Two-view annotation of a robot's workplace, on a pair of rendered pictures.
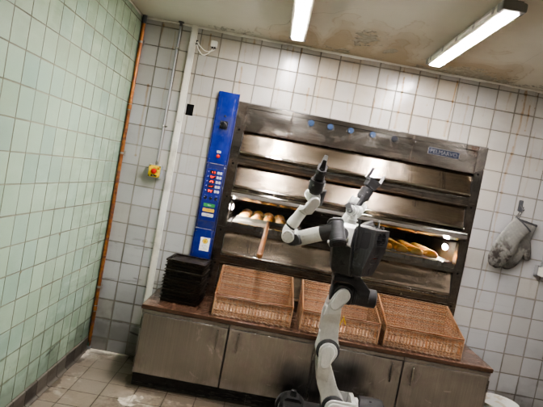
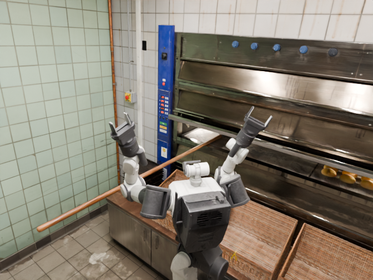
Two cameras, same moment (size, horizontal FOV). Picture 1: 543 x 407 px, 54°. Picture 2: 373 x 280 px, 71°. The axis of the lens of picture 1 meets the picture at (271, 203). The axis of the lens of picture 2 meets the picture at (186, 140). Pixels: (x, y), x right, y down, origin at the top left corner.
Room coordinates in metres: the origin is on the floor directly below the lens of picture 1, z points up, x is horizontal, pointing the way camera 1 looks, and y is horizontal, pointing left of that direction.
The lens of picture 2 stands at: (2.28, -1.14, 2.11)
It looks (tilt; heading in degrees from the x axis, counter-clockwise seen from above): 22 degrees down; 36
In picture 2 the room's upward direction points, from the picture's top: 3 degrees clockwise
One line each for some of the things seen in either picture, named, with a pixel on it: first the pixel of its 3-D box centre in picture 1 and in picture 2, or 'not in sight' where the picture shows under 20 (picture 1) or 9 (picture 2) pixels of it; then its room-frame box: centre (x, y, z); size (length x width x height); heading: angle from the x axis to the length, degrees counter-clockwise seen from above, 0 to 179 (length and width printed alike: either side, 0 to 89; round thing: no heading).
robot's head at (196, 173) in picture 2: (354, 212); (197, 171); (3.24, -0.51, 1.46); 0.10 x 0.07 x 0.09; 145
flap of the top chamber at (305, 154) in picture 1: (355, 163); (283, 86); (4.11, -0.58, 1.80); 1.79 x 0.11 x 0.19; 90
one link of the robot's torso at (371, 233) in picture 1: (356, 247); (197, 212); (3.20, -0.55, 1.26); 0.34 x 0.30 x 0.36; 145
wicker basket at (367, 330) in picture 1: (337, 309); (248, 234); (3.84, -0.62, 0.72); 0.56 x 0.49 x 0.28; 90
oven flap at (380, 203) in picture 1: (349, 197); (276, 122); (4.11, -0.58, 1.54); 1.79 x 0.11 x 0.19; 90
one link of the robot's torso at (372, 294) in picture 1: (353, 290); (202, 253); (3.23, -0.59, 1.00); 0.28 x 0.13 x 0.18; 89
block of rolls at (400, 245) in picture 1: (401, 245); (362, 167); (4.55, -1.16, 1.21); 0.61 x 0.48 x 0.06; 0
